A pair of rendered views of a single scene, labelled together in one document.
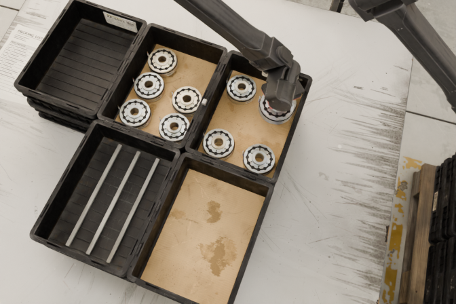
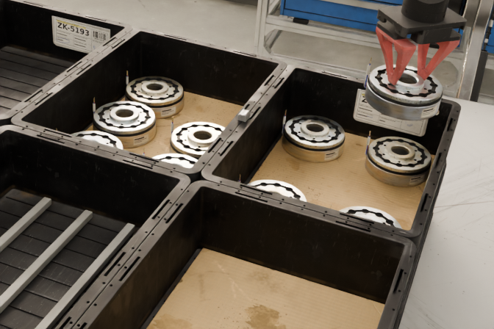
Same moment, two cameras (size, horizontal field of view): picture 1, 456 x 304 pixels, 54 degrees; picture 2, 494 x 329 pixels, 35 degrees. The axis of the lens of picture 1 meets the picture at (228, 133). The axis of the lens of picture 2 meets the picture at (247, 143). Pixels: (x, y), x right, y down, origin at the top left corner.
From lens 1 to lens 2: 78 cm
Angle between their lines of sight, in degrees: 35
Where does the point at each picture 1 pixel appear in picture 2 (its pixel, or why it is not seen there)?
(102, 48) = (37, 79)
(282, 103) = not seen: outside the picture
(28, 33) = not seen: outside the picture
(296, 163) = (442, 299)
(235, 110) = (303, 170)
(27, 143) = not seen: outside the picture
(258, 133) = (357, 203)
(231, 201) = (307, 309)
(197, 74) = (221, 119)
